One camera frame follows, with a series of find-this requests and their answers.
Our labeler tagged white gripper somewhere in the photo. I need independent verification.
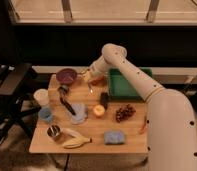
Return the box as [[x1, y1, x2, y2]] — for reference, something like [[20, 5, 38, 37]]
[[83, 56, 110, 83]]

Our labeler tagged silver fork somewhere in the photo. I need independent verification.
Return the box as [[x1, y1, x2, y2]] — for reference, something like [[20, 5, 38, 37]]
[[88, 83, 93, 94]]

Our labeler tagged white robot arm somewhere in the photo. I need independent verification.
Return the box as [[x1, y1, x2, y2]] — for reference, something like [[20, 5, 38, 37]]
[[84, 43, 197, 171]]

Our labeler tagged clear plastic cup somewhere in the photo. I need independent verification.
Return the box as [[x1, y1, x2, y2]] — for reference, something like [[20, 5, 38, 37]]
[[71, 103, 88, 125]]

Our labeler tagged white cup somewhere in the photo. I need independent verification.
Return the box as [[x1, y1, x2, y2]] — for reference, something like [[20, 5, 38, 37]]
[[34, 89, 49, 107]]

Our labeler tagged blue plastic cup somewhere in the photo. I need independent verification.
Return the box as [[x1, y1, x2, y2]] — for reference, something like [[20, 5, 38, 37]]
[[38, 108, 53, 123]]

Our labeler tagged red bowl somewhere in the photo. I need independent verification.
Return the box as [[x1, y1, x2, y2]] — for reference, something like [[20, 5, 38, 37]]
[[90, 76, 106, 85]]

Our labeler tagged purple bowl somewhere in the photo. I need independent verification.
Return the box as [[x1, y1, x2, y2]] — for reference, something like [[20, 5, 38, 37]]
[[56, 68, 77, 85]]

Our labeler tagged black rectangular block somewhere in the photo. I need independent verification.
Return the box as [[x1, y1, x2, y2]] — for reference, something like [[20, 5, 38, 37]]
[[100, 92, 109, 109]]

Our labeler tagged green plastic bin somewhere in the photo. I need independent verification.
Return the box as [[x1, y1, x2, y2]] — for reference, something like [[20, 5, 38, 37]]
[[107, 68, 154, 100]]

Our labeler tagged apple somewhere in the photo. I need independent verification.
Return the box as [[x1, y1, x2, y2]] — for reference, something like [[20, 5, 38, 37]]
[[93, 105, 105, 117]]

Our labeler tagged wooden folding table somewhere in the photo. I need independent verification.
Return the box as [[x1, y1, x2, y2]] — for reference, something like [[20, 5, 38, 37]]
[[29, 74, 147, 154]]

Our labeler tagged bunch of dark grapes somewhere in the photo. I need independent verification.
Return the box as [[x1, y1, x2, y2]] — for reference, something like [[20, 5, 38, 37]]
[[116, 104, 136, 122]]

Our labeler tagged brown tin can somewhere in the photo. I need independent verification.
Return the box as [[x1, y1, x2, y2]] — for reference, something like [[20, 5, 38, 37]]
[[47, 125, 61, 141]]

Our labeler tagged yellow banana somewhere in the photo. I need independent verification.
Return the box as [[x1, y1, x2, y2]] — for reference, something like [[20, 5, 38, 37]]
[[62, 128, 92, 149]]

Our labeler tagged blue sponge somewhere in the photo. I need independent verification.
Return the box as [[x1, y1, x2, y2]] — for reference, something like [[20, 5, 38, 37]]
[[104, 131, 125, 145]]

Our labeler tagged red chili pepper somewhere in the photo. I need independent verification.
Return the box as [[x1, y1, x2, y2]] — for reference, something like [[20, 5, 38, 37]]
[[139, 116, 147, 134]]

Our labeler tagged black office chair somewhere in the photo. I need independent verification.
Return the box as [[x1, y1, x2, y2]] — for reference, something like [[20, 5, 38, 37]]
[[0, 63, 39, 144]]

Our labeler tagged black handled brush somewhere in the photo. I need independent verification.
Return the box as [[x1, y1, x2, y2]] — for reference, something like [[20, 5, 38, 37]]
[[58, 87, 76, 116]]

